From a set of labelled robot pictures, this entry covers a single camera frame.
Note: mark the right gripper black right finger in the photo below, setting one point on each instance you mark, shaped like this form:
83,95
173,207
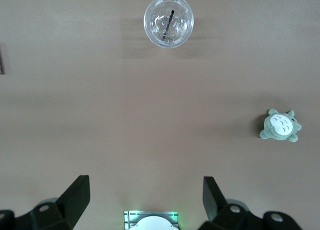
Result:
212,202

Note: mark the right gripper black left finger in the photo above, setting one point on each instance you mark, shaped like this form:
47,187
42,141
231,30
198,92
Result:
72,202

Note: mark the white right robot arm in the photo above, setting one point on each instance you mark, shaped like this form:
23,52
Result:
156,223

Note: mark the grey green Totoro plush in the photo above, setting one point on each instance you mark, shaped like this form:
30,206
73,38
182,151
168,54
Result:
281,126

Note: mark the small lavender card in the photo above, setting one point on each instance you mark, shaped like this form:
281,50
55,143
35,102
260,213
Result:
1,60

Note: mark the clear plastic cup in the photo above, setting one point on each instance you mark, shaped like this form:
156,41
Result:
155,32

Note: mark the black drinking straw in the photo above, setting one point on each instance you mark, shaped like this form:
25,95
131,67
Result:
168,25

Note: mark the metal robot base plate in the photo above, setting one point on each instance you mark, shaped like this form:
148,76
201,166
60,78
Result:
128,218

